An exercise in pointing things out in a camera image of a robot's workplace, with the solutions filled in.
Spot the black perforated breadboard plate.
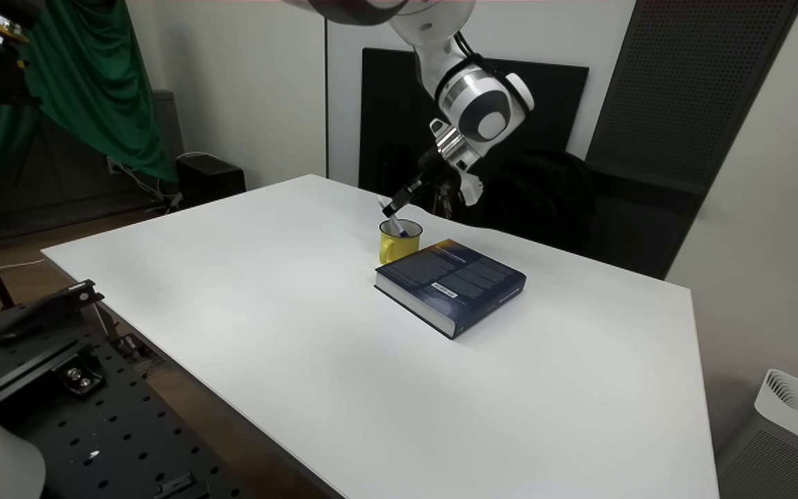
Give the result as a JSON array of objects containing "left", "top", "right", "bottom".
[{"left": 0, "top": 322, "right": 248, "bottom": 499}]

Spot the large black panel board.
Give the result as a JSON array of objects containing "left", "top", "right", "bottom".
[{"left": 356, "top": 46, "right": 592, "bottom": 226}]

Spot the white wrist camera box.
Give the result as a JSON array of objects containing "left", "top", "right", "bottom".
[{"left": 460, "top": 171, "right": 484, "bottom": 206}]

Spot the white grey bin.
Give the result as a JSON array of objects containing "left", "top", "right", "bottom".
[{"left": 718, "top": 368, "right": 798, "bottom": 499}]

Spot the dark blue hardcover book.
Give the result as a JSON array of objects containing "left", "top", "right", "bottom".
[{"left": 374, "top": 237, "right": 527, "bottom": 337}]

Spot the yellow enamel cup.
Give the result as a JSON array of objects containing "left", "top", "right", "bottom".
[{"left": 380, "top": 218, "right": 423, "bottom": 262}]

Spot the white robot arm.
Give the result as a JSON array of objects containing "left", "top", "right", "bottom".
[{"left": 290, "top": 0, "right": 535, "bottom": 218}]

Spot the black table clamp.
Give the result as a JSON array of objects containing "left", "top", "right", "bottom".
[{"left": 0, "top": 280, "right": 103, "bottom": 346}]

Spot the dark grey wall panel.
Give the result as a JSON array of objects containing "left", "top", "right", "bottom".
[{"left": 586, "top": 0, "right": 798, "bottom": 276}]

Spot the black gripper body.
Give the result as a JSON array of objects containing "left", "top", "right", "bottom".
[{"left": 406, "top": 146, "right": 460, "bottom": 210}]

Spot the small black speaker box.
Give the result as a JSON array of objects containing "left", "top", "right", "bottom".
[{"left": 176, "top": 154, "right": 246, "bottom": 208}]

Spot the green hanging curtain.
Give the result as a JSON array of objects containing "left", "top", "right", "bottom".
[{"left": 0, "top": 0, "right": 176, "bottom": 195}]

